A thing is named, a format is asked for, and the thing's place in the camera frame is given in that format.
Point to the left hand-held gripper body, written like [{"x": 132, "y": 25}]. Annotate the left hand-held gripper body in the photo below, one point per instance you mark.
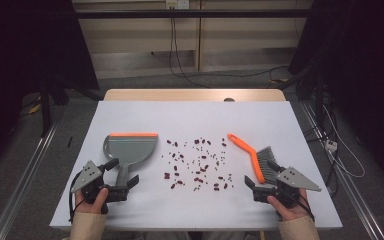
[{"x": 88, "y": 175}]

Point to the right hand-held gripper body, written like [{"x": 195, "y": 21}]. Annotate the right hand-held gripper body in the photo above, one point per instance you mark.
[{"x": 295, "y": 180}]

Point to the grey dustpan orange edge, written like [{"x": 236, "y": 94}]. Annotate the grey dustpan orange edge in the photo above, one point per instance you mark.
[{"x": 130, "y": 150}]

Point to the red beans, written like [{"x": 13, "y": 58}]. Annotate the red beans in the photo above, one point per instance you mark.
[{"x": 167, "y": 175}]

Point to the orange brush grey bristles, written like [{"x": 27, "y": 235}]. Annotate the orange brush grey bristles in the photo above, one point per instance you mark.
[{"x": 246, "y": 146}]

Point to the person's left hand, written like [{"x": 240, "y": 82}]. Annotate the person's left hand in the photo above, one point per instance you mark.
[{"x": 91, "y": 207}]

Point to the person's right hand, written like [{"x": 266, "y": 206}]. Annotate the person's right hand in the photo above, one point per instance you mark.
[{"x": 291, "y": 213}]

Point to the small black floor object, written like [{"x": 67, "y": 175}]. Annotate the small black floor object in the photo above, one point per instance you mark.
[{"x": 70, "y": 141}]

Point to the white power adapter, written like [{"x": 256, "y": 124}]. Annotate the white power adapter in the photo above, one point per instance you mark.
[{"x": 331, "y": 145}]

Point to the black metal stand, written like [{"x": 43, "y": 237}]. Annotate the black metal stand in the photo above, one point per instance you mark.
[{"x": 45, "y": 110}]

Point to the dark round knob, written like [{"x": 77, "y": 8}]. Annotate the dark round knob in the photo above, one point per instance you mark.
[{"x": 229, "y": 99}]

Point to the light wooden table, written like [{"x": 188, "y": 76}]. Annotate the light wooden table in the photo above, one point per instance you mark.
[{"x": 180, "y": 95}]

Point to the black curtain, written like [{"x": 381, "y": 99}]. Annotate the black curtain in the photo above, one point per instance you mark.
[
  {"x": 363, "y": 50},
  {"x": 30, "y": 40}
]

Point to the black horizontal bar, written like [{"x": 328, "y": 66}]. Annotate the black horizontal bar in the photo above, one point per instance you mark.
[{"x": 130, "y": 14}]

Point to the metal floor rail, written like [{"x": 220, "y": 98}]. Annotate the metal floor rail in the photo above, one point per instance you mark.
[
  {"x": 366, "y": 213},
  {"x": 23, "y": 181}
]

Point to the wooden wall post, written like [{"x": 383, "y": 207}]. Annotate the wooden wall post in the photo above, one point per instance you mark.
[{"x": 198, "y": 40}]

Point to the white wall socket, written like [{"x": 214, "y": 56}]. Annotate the white wall socket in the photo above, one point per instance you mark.
[{"x": 181, "y": 4}]

